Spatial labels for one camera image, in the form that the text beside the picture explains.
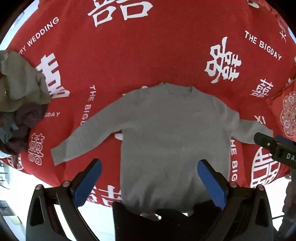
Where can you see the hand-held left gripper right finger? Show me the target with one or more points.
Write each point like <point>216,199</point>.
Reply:
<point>211,183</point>

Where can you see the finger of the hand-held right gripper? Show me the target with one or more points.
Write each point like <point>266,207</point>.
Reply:
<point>285,140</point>
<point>263,140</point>

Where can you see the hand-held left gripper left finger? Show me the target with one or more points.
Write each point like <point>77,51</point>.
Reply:
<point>89,183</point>

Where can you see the grey knitted sweater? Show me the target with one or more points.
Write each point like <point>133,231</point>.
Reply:
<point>166,139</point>

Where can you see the red patterned cushion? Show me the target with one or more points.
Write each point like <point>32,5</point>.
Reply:
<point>286,111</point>

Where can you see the dark maroon garment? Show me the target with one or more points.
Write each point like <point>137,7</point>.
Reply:
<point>25,122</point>

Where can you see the blue garment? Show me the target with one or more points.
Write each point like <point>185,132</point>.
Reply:
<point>8,129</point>

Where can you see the olive green garment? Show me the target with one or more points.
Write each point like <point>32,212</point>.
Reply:
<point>22,78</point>

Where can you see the red printed blanket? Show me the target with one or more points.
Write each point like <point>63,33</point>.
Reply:
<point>143,51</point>

